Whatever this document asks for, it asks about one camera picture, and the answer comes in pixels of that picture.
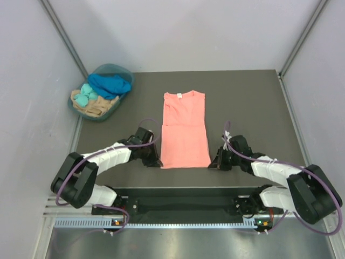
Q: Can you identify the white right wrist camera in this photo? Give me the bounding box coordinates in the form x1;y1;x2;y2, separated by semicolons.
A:
222;131;232;151

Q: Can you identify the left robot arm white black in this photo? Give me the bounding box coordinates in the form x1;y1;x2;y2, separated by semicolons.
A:
50;127;163;214

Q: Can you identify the light turquoise t shirt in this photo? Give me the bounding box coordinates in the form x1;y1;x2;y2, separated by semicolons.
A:
73;84;98;107

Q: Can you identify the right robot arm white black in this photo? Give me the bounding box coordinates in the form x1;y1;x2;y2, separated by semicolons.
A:
209;135;343;224

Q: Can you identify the beige t shirt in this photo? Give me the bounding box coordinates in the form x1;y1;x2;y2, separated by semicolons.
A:
70;90;120;118

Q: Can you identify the grey slotted cable duct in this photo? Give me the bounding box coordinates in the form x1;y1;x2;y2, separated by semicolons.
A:
54;217;270;229

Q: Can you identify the aluminium frame post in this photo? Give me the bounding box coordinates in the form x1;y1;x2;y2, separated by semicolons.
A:
38;0;88;79
278;0;329;79

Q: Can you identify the teal laundry basket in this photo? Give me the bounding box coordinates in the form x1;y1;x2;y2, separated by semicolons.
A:
67;64;135;121

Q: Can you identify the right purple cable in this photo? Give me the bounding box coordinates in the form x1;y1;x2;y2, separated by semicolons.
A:
221;120;343;236

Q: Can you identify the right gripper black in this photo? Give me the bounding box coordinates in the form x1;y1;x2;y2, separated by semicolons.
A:
209;146;242;171

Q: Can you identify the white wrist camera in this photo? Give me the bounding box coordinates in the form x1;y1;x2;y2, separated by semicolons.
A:
222;131;232;151
149;130;154;142

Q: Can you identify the left aluminium frame post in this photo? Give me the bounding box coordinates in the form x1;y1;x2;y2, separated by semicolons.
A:
38;0;88;79

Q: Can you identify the right aluminium frame post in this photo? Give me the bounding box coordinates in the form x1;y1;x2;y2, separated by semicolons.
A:
278;0;329;79

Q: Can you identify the aluminium rail front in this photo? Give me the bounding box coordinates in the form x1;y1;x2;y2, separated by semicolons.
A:
44;197;92;217

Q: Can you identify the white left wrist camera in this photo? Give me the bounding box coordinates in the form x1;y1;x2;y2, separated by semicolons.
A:
149;130;154;142

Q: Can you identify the blue t shirt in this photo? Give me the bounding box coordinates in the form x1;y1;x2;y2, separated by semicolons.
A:
88;74;132;100

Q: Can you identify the pink t shirt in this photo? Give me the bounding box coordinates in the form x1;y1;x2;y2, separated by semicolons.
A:
161;90;211;169

